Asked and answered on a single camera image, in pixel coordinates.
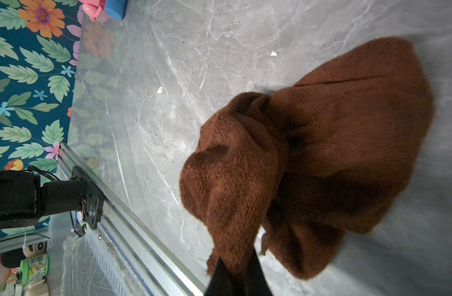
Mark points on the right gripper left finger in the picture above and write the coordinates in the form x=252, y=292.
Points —
x=221, y=283

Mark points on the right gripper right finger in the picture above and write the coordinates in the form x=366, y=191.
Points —
x=254, y=283

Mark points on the brown cloth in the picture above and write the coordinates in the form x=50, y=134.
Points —
x=311, y=162

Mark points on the blue toothpaste tube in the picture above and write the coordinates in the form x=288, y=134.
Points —
x=115, y=8

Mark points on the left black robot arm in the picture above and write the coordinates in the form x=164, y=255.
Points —
x=24, y=200

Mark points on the green labelled bottle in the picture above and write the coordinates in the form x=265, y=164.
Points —
x=33, y=270

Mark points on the pink alarm clock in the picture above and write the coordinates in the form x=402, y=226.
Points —
x=94, y=9

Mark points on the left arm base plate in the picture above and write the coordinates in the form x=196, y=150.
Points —
x=93, y=199

